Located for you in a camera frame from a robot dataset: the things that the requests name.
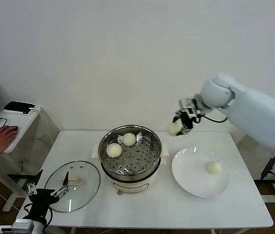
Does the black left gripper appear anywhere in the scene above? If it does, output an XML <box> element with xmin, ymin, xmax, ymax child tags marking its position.
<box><xmin>24</xmin><ymin>169</ymin><xmax>70</xmax><ymax>221</ymax></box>

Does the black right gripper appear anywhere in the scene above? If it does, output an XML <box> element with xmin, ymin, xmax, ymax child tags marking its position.
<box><xmin>172</xmin><ymin>110</ymin><xmax>195</xmax><ymax>137</ymax></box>

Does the white steamed baozi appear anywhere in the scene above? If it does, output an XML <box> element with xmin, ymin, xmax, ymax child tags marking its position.
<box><xmin>122</xmin><ymin>133</ymin><xmax>137</xmax><ymax>147</ymax></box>
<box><xmin>205</xmin><ymin>160</ymin><xmax>223</xmax><ymax>175</ymax></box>
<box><xmin>168</xmin><ymin>122</ymin><xmax>183</xmax><ymax>137</ymax></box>
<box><xmin>106</xmin><ymin>143</ymin><xmax>123</xmax><ymax>158</ymax></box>

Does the round glass pot lid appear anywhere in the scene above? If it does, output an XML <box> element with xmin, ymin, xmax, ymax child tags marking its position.
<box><xmin>43</xmin><ymin>160</ymin><xmax>101</xmax><ymax>213</ymax></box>

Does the stainless steel steamer basket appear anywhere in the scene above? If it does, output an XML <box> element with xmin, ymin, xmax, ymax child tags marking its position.
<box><xmin>98</xmin><ymin>125</ymin><xmax>162</xmax><ymax>176</ymax></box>

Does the person's bare hand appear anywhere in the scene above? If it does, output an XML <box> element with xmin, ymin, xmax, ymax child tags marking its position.
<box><xmin>0</xmin><ymin>125</ymin><xmax>19</xmax><ymax>154</ymax></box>

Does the round white plate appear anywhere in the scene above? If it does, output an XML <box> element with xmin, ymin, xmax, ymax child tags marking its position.
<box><xmin>171</xmin><ymin>146</ymin><xmax>231</xmax><ymax>198</ymax></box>

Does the white electric cooking pot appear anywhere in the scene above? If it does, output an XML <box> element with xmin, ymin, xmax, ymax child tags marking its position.
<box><xmin>91</xmin><ymin>142</ymin><xmax>169</xmax><ymax>195</ymax></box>

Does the black smartphone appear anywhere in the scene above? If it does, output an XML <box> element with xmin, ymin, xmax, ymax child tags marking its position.
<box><xmin>3</xmin><ymin>101</ymin><xmax>36</xmax><ymax>114</ymax></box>

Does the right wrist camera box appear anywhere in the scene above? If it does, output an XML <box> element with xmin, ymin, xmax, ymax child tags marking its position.
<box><xmin>179</xmin><ymin>97</ymin><xmax>201</xmax><ymax>117</ymax></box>

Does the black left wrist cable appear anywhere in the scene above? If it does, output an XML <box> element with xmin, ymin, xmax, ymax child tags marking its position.
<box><xmin>23</xmin><ymin>204</ymin><xmax>54</xmax><ymax>230</ymax></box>

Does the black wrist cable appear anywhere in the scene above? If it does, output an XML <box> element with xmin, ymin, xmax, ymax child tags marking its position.
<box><xmin>196</xmin><ymin>112</ymin><xmax>229</xmax><ymax>124</ymax></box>
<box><xmin>23</xmin><ymin>204</ymin><xmax>54</xmax><ymax>230</ymax></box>

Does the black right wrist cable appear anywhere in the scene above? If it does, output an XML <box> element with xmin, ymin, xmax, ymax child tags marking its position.
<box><xmin>196</xmin><ymin>112</ymin><xmax>229</xmax><ymax>124</ymax></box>

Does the white cable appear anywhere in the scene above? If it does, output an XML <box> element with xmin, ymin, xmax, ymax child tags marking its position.
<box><xmin>29</xmin><ymin>107</ymin><xmax>55</xmax><ymax>147</ymax></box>

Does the black adapter cable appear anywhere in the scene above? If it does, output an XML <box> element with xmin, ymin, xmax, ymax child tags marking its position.
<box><xmin>260</xmin><ymin>151</ymin><xmax>275</xmax><ymax>234</ymax></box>

